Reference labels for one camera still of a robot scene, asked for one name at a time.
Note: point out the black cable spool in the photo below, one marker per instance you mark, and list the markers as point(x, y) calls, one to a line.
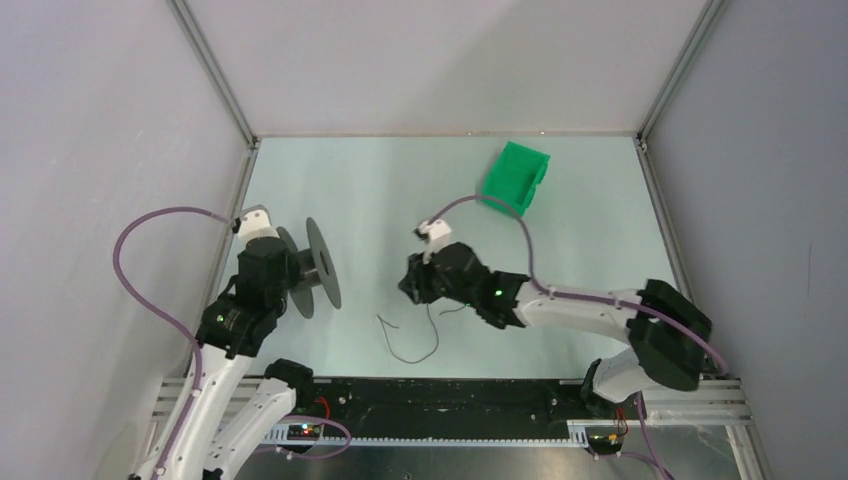
point(316, 269)

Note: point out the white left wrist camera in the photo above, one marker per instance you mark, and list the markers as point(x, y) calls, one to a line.
point(253, 223)

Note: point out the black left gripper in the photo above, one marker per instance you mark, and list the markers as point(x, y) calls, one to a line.
point(294, 273)

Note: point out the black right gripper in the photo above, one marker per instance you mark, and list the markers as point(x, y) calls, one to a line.
point(416, 281)

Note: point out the green plastic bin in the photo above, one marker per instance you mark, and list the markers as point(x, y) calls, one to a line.
point(512, 181)

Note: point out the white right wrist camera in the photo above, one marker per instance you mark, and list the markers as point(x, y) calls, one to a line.
point(435, 234)

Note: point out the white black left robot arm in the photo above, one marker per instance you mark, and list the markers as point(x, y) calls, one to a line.
point(196, 442)

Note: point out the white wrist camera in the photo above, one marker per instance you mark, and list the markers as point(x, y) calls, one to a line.
point(435, 234)
point(253, 223)

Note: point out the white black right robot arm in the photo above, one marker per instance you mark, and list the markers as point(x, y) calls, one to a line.
point(665, 334)

